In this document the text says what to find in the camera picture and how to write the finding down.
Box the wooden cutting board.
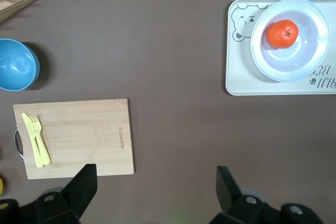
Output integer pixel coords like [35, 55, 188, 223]
[13, 98, 135, 180]

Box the cream tray with bear print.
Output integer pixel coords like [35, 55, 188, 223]
[225, 0, 336, 97]

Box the pale lavender round plate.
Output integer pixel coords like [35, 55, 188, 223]
[250, 0, 331, 83]

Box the orange fruit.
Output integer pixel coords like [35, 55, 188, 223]
[267, 19, 300, 50]

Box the metal cutting board handle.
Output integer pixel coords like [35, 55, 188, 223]
[13, 125, 25, 162]

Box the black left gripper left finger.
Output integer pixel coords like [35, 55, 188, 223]
[34, 163, 99, 224]

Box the blue bowl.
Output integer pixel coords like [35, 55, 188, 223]
[0, 38, 41, 92]

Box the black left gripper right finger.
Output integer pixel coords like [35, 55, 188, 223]
[209, 165, 284, 224]

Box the yellow plastic fork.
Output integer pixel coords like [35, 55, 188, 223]
[27, 114, 51, 167]

